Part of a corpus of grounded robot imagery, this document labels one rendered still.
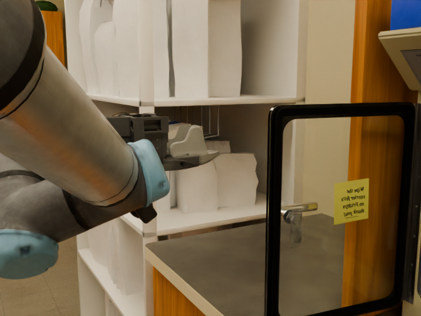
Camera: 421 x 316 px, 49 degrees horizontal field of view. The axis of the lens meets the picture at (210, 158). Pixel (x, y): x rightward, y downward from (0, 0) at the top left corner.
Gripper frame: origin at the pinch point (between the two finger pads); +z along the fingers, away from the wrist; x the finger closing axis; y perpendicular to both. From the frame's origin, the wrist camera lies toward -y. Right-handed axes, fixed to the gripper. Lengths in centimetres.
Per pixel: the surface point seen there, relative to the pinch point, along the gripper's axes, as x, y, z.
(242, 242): 51, -36, 38
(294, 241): -5.6, -14.4, 13.0
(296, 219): -6.0, -10.3, 12.9
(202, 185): 89, -27, 44
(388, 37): -8.0, 19.2, 29.6
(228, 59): 100, 20, 62
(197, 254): 48, -36, 21
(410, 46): -11.2, 17.7, 31.1
